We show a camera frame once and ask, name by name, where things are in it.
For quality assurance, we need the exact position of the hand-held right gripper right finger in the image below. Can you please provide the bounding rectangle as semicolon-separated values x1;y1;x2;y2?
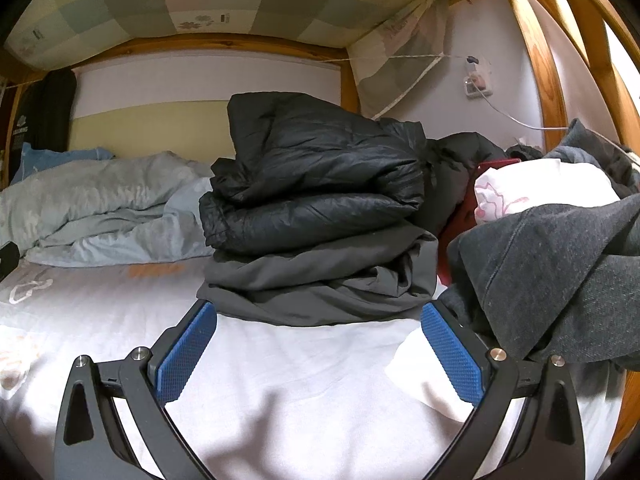
421;301;586;480

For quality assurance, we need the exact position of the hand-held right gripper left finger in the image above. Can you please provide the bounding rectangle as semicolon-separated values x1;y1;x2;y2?
52;300;218;480

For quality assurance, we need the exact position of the grey denim garment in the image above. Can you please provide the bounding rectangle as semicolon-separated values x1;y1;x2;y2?
440;119;640;391

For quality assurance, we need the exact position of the dark quilted puffer jacket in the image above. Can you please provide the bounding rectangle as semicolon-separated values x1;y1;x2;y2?
199;91;441;256

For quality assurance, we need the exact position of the blue pillow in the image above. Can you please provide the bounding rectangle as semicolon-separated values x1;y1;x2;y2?
10;142;115;186

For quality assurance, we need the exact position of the light blue duvet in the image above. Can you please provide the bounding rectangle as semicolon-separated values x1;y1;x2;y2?
0;151;221;268

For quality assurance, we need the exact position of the white bed sheet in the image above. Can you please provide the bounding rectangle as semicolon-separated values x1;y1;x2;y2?
0;255;626;480

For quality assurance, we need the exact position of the dark red cloth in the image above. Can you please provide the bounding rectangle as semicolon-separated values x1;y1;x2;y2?
437;157;522;281

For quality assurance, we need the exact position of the grey folded jacket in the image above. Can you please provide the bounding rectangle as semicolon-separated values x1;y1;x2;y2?
196;225;441;327

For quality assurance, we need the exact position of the black hanging garment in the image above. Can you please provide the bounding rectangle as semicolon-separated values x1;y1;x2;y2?
10;69;77;153

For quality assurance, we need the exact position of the black coat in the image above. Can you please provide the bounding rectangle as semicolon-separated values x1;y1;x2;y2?
425;131;506;241

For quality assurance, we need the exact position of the white pink-patterned cloth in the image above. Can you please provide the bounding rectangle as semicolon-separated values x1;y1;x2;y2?
472;158;621;226

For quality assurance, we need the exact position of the white charging cable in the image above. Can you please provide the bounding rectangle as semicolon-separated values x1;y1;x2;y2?
482;91;631;153

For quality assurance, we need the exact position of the white wall socket with charger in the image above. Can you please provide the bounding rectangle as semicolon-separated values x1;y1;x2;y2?
462;55;496;97

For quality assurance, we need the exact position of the wooden bunk bed frame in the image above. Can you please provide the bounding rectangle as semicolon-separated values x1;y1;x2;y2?
0;0;640;186

